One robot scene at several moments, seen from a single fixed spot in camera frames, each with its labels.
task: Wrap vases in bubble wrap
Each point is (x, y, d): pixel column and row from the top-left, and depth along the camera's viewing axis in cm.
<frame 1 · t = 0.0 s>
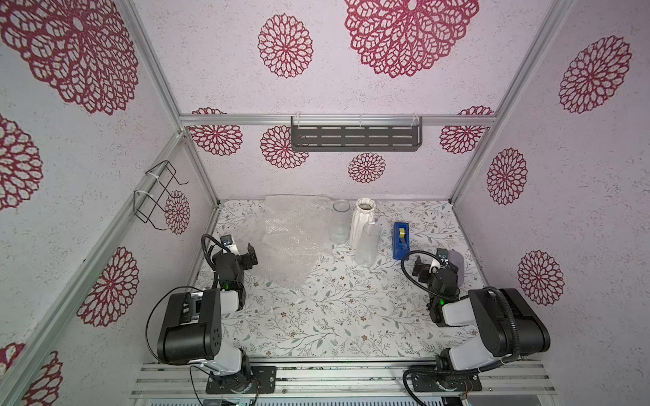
left hand: (238, 247, 93), fingers open
right hand: (434, 256, 91), fingers open
clear bubble wrap sheet: (294, 229, 108), point 3 cm above the table
clear glass vase: (339, 224, 101), point 11 cm above the table
blue tape dispenser: (400, 240, 102), point 6 cm above the table

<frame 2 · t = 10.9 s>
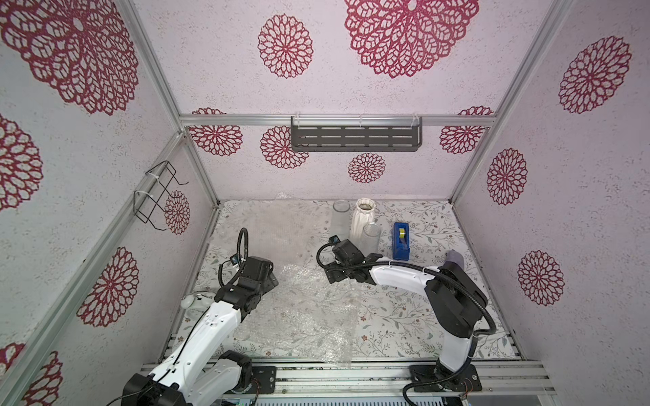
left hand: (262, 281, 84), fingers open
right hand: (334, 263, 93), fingers open
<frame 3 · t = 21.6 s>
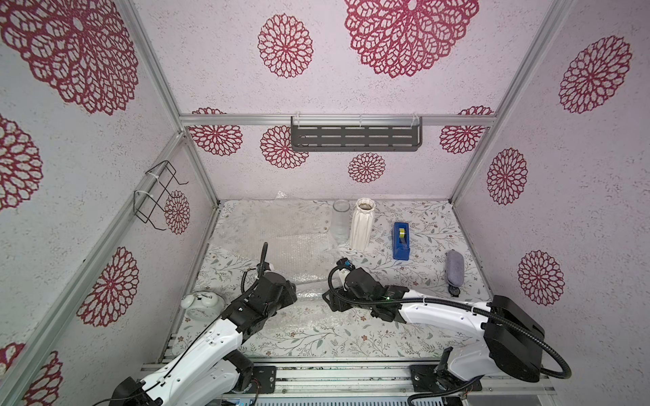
left hand: (292, 290, 83), fingers open
right hand: (327, 293, 81), fingers open
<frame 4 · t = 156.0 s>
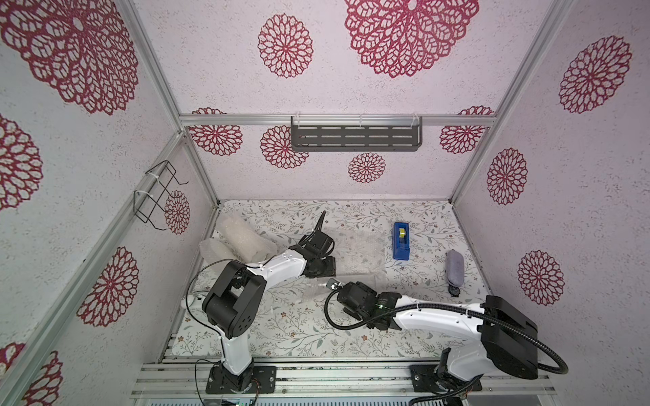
left hand: (330, 271, 93), fingers open
right hand: (350, 290, 84), fingers closed
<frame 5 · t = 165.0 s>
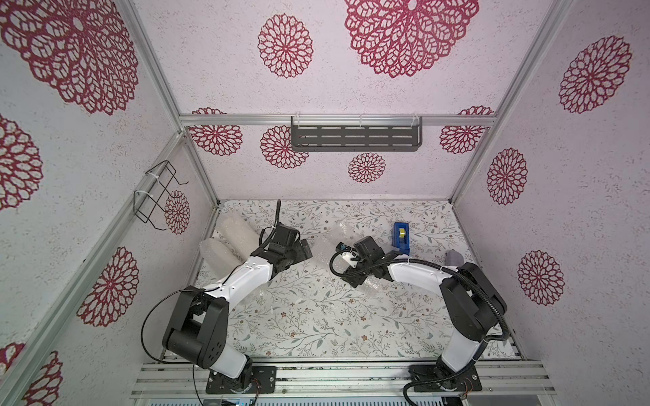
left hand: (300, 252, 91), fingers open
right hand: (348, 266, 94), fingers open
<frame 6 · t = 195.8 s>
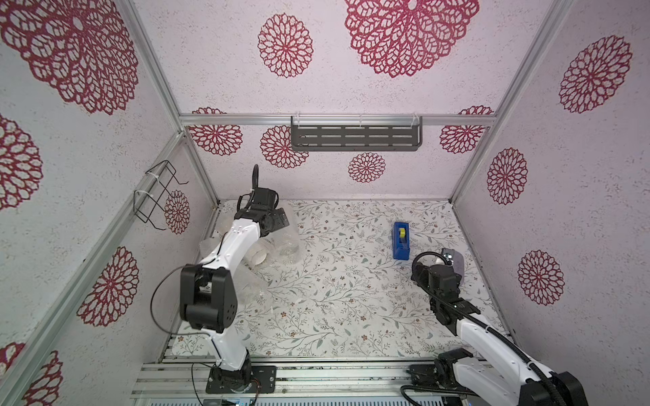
left hand: (273, 224, 93), fingers open
right hand: (432, 264, 85), fingers open
